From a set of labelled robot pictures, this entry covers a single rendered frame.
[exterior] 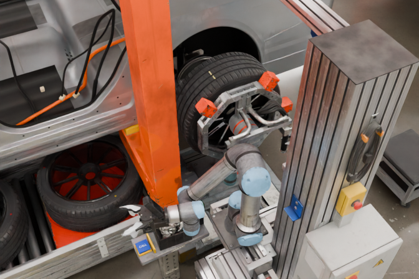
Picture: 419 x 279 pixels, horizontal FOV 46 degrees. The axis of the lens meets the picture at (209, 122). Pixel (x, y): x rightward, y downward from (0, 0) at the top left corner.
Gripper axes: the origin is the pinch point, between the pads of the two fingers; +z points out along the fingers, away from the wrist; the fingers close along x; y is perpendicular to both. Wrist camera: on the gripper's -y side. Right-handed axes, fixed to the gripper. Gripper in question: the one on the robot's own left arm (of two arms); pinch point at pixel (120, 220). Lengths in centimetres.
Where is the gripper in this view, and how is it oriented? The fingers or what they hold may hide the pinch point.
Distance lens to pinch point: 210.2
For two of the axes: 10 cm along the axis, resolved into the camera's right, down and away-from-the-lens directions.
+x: -2.1, -6.1, 7.7
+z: -9.8, 1.5, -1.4
